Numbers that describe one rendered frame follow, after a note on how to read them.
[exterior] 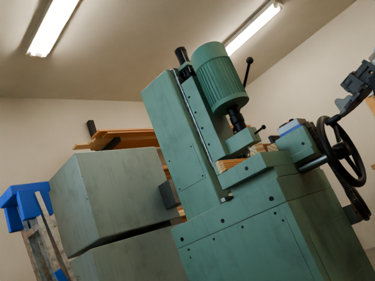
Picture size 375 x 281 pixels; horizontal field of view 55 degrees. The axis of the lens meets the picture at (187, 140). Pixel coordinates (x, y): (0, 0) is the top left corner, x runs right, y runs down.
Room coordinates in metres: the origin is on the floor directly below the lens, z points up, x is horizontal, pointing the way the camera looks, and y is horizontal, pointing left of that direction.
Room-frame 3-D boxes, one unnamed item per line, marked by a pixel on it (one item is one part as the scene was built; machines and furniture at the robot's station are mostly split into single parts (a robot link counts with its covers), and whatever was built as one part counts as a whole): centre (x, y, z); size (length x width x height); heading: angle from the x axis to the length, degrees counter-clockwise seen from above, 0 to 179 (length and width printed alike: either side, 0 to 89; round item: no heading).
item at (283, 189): (1.60, -0.14, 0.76); 0.57 x 0.45 x 0.09; 52
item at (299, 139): (1.45, -0.43, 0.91); 0.15 x 0.14 x 0.09; 142
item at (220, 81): (1.53, -0.24, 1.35); 0.18 x 0.18 x 0.31
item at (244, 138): (1.54, -0.23, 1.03); 0.14 x 0.07 x 0.09; 52
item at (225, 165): (1.59, -0.29, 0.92); 0.67 x 0.02 x 0.04; 142
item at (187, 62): (1.61, -0.13, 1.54); 0.08 x 0.08 x 0.17; 52
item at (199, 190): (1.70, -0.01, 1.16); 0.22 x 0.22 x 0.72; 52
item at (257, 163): (1.50, -0.36, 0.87); 0.61 x 0.30 x 0.06; 142
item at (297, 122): (1.45, -0.43, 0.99); 0.13 x 0.11 x 0.06; 142
